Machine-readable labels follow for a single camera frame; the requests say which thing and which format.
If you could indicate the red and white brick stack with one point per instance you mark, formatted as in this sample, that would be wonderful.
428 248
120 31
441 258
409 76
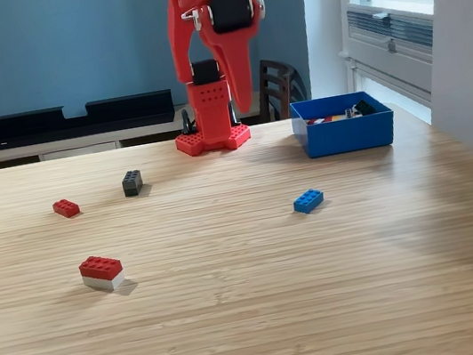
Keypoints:
100 271

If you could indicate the small red lego brick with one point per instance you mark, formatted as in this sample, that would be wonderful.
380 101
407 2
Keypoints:
66 208

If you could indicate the blue plastic bin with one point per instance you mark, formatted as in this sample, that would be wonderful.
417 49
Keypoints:
347 135

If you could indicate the dark wooden chair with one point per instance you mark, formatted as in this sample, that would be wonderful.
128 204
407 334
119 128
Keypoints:
275 65

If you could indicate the blue lego brick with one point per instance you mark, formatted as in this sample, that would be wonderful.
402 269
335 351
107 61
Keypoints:
308 201

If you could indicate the pale wooden sideboard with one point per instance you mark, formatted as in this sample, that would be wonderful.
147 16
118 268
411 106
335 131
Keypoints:
159 129

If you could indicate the dark grey lego brick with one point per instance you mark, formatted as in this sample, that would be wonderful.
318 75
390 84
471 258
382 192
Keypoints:
132 184

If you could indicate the yellow red white brick stack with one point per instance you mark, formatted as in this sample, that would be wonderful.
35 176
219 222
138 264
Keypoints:
315 121

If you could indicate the green lego brick stack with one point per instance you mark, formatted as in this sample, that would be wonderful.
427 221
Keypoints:
365 107

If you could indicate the grey window vent grille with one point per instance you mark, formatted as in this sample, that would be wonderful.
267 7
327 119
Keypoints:
406 29

